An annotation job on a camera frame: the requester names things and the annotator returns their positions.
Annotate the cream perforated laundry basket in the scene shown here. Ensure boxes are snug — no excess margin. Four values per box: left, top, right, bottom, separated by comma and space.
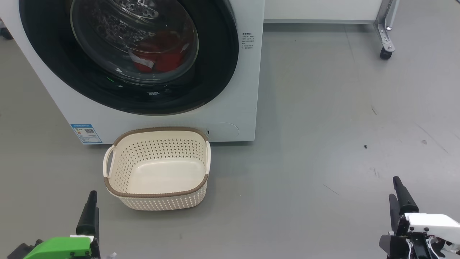
103, 127, 211, 211

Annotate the blue energy label sticker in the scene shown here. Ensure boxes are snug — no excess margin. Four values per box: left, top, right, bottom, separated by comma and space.
70, 124, 103, 144

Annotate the red and white jersey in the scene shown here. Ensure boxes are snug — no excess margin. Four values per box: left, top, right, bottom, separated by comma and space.
131, 31, 191, 73

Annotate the white front-load washing machine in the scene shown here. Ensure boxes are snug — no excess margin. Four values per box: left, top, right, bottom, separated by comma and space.
0, 0, 265, 145

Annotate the black-rimmed glass washer door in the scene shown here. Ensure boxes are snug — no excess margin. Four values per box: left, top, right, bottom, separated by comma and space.
19, 0, 239, 115

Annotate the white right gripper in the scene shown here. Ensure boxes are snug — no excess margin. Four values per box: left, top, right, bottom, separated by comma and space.
389, 176, 460, 259

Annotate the white cabinet panel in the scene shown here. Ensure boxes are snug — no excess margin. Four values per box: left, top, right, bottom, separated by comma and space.
264, 0, 385, 24

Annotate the metal cart leg with caster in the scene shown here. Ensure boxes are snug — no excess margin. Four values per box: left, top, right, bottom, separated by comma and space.
374, 0, 400, 60

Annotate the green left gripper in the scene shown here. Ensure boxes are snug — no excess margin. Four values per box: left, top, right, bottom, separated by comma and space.
22, 190, 101, 259

